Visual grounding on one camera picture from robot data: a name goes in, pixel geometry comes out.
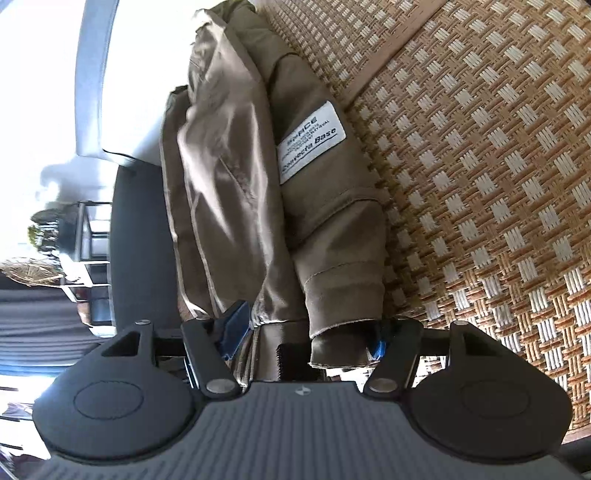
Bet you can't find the black metal rack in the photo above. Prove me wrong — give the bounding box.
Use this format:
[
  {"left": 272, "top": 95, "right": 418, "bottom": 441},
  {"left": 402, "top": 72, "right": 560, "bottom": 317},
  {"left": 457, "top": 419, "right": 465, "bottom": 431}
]
[{"left": 60, "top": 200, "right": 114, "bottom": 324}]

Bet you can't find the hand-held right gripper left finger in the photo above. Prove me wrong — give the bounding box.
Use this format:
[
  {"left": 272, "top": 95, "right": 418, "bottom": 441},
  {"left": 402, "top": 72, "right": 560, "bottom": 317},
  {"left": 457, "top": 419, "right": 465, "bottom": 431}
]
[{"left": 98, "top": 300, "right": 251, "bottom": 398}]

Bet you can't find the woven rattan decoration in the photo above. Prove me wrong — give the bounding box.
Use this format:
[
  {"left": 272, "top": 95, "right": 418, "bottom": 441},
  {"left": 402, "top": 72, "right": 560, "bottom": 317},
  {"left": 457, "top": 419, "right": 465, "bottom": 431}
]
[{"left": 0, "top": 256, "right": 63, "bottom": 289}]

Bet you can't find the dark grey sofa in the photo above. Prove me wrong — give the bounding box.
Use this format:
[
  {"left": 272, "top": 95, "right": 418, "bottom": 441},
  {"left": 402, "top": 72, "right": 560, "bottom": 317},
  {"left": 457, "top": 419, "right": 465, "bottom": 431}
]
[{"left": 74, "top": 0, "right": 259, "bottom": 337}]

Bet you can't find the teal cloth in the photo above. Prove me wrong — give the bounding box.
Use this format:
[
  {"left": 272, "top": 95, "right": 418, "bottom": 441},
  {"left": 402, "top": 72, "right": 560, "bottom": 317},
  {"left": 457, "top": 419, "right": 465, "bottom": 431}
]
[{"left": 0, "top": 362, "right": 63, "bottom": 379}]

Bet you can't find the olive green jacket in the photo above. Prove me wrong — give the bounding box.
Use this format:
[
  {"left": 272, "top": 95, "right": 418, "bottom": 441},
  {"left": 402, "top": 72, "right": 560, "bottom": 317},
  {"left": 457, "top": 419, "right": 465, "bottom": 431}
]
[{"left": 159, "top": 0, "right": 393, "bottom": 384}]

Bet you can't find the grey curtain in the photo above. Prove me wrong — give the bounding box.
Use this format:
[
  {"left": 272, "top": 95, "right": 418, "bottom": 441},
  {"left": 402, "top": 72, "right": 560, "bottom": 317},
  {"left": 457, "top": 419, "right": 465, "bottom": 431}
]
[{"left": 0, "top": 277, "right": 112, "bottom": 370}]

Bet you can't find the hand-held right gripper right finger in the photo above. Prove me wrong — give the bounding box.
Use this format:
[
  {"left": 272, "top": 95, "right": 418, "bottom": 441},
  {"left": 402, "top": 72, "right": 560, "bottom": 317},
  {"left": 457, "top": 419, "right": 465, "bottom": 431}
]
[{"left": 362, "top": 318, "right": 515, "bottom": 398}]

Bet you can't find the black planter with plants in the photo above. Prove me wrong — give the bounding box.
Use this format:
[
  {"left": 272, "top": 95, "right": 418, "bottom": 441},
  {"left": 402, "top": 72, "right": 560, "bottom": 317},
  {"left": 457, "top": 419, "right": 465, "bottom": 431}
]
[{"left": 28, "top": 203, "right": 79, "bottom": 254}]

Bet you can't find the woven rattan mat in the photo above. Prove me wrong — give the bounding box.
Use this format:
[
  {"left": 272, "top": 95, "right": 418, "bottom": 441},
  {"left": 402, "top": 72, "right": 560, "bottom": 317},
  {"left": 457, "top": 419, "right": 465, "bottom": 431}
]
[{"left": 252, "top": 0, "right": 591, "bottom": 435}]

